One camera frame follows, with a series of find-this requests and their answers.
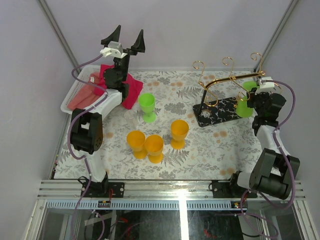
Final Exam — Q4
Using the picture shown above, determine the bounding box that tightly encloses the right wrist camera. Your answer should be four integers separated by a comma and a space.
255, 76, 275, 95

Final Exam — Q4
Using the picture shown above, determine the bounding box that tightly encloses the green plastic wine glass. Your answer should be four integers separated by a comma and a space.
235, 81, 258, 118

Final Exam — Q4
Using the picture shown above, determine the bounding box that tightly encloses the orange wine glass right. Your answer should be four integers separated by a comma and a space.
170, 119, 189, 150

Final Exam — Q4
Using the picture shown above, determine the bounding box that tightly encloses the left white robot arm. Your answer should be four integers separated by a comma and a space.
67, 25, 146, 198

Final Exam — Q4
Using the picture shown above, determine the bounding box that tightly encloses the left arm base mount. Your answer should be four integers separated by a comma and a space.
77, 173, 125, 199

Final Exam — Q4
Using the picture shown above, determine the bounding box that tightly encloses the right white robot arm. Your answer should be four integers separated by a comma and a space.
227, 87, 300, 200

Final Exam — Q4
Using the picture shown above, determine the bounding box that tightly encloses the magenta cloth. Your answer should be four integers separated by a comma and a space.
94, 64, 143, 110

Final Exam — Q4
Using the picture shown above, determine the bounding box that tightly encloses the salmon pink cloth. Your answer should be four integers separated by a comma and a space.
67, 72, 107, 111

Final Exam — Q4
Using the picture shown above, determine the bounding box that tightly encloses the orange wine glass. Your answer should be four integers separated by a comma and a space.
144, 134, 164, 164
126, 130, 148, 160
170, 119, 189, 150

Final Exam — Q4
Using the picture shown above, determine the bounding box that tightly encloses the floral table mat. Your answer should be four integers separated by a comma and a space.
53, 70, 283, 180

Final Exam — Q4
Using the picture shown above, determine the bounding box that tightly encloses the orange wine glass left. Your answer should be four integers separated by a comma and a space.
126, 130, 148, 160

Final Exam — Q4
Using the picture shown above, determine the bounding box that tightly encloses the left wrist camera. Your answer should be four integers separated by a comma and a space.
100, 41, 128, 59

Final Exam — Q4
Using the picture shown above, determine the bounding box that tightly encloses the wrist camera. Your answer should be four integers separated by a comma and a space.
100, 41, 128, 59
255, 76, 275, 95

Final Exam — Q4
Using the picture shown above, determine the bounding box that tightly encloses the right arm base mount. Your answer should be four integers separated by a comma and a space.
208, 171, 251, 199

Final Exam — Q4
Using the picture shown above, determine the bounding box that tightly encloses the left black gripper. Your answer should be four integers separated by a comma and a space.
98, 26, 141, 83

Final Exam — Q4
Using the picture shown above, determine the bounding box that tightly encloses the blue cable duct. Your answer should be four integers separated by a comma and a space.
47, 200, 240, 211

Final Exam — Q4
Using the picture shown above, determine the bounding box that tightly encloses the gold wine glass rack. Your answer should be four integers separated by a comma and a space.
191, 52, 283, 128

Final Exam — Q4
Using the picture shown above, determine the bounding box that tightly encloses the orange wine glass middle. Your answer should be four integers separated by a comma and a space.
144, 134, 164, 164

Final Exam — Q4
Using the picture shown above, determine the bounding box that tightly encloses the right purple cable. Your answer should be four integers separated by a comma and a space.
237, 79, 297, 238

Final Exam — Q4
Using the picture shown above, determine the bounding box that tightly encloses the aluminium front rail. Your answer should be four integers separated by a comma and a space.
37, 179, 307, 200

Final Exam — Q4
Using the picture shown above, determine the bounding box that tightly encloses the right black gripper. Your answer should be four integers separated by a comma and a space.
246, 88, 269, 117

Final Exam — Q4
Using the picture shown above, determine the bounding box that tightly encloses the white plastic basket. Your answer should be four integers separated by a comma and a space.
60, 64, 101, 115

